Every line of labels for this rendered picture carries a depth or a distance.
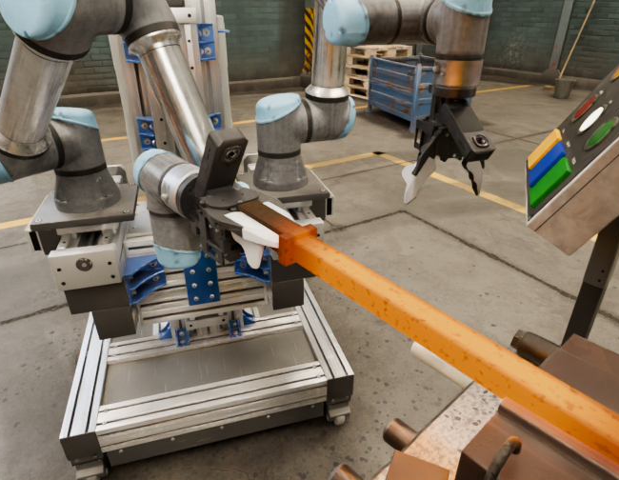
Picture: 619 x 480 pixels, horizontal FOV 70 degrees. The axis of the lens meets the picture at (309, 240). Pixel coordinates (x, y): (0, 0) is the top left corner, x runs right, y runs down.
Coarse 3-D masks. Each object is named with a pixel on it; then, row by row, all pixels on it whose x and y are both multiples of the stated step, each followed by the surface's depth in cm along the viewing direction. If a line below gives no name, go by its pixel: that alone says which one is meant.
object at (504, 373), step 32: (288, 224) 50; (288, 256) 48; (320, 256) 45; (352, 288) 42; (384, 288) 41; (384, 320) 40; (416, 320) 37; (448, 320) 37; (448, 352) 35; (480, 352) 34; (512, 352) 34; (480, 384) 34; (512, 384) 32; (544, 384) 32; (544, 416) 31; (576, 416) 29; (608, 416) 29; (608, 448) 28
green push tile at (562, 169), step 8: (560, 160) 70; (568, 160) 69; (552, 168) 71; (560, 168) 68; (568, 168) 65; (544, 176) 72; (552, 176) 68; (560, 176) 65; (536, 184) 73; (544, 184) 69; (552, 184) 66; (536, 192) 70; (544, 192) 67; (536, 200) 68
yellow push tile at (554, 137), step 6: (552, 132) 86; (558, 132) 84; (546, 138) 88; (552, 138) 83; (558, 138) 81; (540, 144) 89; (546, 144) 85; (552, 144) 81; (534, 150) 89; (540, 150) 85; (546, 150) 82; (534, 156) 86; (540, 156) 83; (534, 162) 84
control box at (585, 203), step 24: (600, 96) 77; (576, 120) 80; (600, 120) 68; (576, 144) 71; (600, 144) 62; (528, 168) 88; (576, 168) 64; (600, 168) 60; (528, 192) 77; (552, 192) 66; (576, 192) 62; (600, 192) 61; (528, 216) 68; (552, 216) 65; (576, 216) 63; (600, 216) 62; (552, 240) 66; (576, 240) 65
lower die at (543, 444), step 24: (576, 336) 41; (552, 360) 37; (576, 360) 37; (600, 360) 38; (576, 384) 35; (600, 384) 35; (504, 408) 31; (480, 432) 30; (504, 432) 30; (528, 432) 30; (552, 432) 29; (480, 456) 29; (528, 456) 29; (552, 456) 29; (576, 456) 28; (600, 456) 28
